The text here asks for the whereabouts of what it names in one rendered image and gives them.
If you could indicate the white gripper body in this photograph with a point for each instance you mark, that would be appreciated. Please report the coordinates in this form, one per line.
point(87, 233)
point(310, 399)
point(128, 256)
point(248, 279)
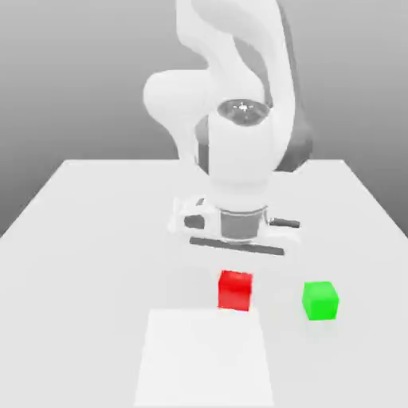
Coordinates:
point(236, 245)

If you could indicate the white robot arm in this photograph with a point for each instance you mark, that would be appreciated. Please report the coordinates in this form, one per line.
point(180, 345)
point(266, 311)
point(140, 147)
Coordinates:
point(239, 149)

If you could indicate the small red cube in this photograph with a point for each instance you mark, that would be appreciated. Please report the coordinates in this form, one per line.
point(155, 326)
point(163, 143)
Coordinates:
point(235, 290)

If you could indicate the small green cube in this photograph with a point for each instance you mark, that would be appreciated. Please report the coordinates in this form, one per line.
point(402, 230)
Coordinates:
point(319, 301)

